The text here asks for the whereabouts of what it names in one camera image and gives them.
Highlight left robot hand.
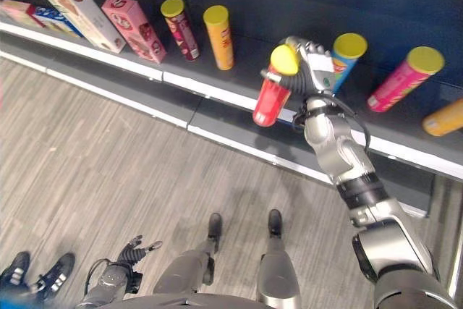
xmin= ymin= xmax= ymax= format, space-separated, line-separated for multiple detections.
xmin=116 ymin=235 xmax=163 ymax=265

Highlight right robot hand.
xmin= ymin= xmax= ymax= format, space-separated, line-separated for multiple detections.
xmin=261 ymin=35 xmax=337 ymax=101

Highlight red chips can yellow lid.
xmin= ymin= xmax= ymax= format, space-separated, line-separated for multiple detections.
xmin=252 ymin=44 xmax=301 ymax=128

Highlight blue chips can yellow lid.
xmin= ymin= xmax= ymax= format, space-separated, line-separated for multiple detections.
xmin=328 ymin=33 xmax=369 ymax=96

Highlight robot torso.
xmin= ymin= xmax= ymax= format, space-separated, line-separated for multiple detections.
xmin=77 ymin=292 xmax=276 ymax=309

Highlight person's shoe black white stripes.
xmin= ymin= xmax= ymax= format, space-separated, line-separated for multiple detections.
xmin=0 ymin=251 xmax=31 ymax=292
xmin=35 ymin=252 xmax=77 ymax=300

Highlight dark shelf with white edge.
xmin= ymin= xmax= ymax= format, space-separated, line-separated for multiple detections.
xmin=0 ymin=0 xmax=463 ymax=219

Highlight pink chips can yellow lid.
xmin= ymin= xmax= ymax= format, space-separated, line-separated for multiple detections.
xmin=367 ymin=46 xmax=446 ymax=114

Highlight orange chips can yellow lid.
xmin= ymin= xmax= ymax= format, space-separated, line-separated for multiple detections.
xmin=202 ymin=4 xmax=235 ymax=71

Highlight maroon chips can yellow lid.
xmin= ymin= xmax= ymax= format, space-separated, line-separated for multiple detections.
xmin=160 ymin=0 xmax=201 ymax=62

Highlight orange chips can lying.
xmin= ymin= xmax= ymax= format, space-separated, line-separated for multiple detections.
xmin=421 ymin=98 xmax=463 ymax=137

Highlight robot right leg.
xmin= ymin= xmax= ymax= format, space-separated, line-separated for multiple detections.
xmin=255 ymin=208 xmax=302 ymax=309

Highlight pink snack box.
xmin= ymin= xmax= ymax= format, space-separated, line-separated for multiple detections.
xmin=101 ymin=0 xmax=168 ymax=65

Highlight white cookie box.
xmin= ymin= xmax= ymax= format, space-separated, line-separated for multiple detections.
xmin=34 ymin=0 xmax=127 ymax=54

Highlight blue snack box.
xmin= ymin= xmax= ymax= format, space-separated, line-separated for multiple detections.
xmin=27 ymin=5 xmax=85 ymax=38

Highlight pale pink flat box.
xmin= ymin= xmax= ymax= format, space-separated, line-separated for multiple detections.
xmin=0 ymin=0 xmax=46 ymax=30

